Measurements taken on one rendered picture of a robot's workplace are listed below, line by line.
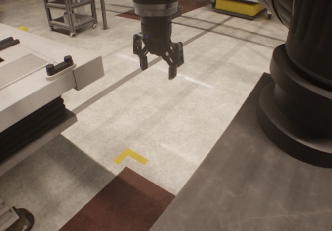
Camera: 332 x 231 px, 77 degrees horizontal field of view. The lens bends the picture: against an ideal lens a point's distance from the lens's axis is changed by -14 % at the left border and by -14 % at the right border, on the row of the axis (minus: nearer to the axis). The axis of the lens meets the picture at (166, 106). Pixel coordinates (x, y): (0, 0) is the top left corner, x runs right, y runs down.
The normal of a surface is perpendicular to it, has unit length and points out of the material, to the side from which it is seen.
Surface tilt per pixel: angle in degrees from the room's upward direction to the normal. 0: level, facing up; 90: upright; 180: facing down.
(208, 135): 0
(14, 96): 0
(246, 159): 0
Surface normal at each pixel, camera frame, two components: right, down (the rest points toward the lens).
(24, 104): 0.81, 0.35
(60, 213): -0.01, -0.79
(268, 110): -0.40, -0.73
